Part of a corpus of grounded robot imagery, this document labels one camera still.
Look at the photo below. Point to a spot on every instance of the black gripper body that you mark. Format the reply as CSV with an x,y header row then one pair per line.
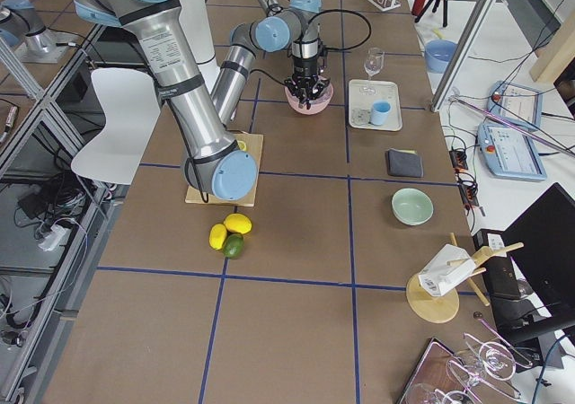
x,y
305,67

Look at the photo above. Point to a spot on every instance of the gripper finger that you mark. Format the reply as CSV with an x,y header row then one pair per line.
x,y
324,96
297,97

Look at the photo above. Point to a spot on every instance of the black laptop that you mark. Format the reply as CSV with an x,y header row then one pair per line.
x,y
546,261

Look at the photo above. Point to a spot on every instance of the cream serving tray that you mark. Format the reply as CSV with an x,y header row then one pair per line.
x,y
360,105

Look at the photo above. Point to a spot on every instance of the green bowl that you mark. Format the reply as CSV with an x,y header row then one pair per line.
x,y
412,206

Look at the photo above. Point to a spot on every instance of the teach pendant tablet near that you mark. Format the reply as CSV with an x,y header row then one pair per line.
x,y
508,154

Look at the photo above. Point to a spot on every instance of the green lime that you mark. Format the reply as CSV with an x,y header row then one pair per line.
x,y
233,245

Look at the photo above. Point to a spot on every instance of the aluminium frame post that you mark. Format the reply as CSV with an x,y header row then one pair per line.
x,y
467,38

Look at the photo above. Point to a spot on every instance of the light blue cup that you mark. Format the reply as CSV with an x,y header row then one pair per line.
x,y
379,112

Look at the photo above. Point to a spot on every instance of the upside down wine glasses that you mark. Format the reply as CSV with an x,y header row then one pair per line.
x,y
479,373

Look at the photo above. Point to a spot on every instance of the teach pendant tablet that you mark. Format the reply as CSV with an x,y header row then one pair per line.
x,y
518,104
508,154

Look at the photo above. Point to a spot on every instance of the wooden cutting board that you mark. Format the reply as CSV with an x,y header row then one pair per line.
x,y
231,179

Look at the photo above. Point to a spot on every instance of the blue bowl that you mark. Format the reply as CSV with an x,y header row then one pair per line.
x,y
438,54

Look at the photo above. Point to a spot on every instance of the grey folded cloth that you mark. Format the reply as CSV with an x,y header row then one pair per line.
x,y
403,164

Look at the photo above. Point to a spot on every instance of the clear wine glass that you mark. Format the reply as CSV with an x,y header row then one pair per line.
x,y
373,64

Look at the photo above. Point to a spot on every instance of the pink bowl of ice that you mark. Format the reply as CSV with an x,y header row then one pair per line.
x,y
315,106

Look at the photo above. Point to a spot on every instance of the yellow lemon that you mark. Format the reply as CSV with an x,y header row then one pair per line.
x,y
238,223
217,236

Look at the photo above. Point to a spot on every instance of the teach pendant tablet far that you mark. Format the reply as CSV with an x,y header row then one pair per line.
x,y
518,104

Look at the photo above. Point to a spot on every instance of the white chair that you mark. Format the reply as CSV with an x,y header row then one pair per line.
x,y
131,109

